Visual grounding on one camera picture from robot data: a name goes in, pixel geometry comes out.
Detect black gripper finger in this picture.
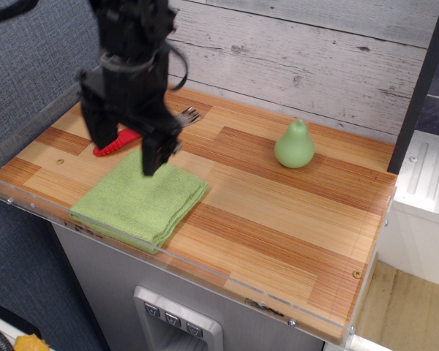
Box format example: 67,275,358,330
81,102,118,149
142,135,176,176

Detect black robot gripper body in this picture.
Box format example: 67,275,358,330
75,50,184,156

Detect green cloth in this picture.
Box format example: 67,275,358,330
70,150,209,254

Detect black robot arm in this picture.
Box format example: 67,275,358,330
79,1,181,176

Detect grey toy fridge cabinet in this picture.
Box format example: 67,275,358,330
53,224,324,350

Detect green toy pear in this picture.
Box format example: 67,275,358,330
274,119,315,169

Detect silver dispenser button panel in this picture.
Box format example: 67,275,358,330
133,286,224,350

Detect black and yellow object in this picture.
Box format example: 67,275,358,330
0,306,52,351

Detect white toy sink unit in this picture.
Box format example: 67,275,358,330
376,131,439,284

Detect red handled metal fork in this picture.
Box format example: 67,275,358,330
93,107,201,156

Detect black braided cable hose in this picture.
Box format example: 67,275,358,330
0,0,41,26

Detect dark grey right post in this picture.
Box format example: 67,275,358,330
387,16,439,175

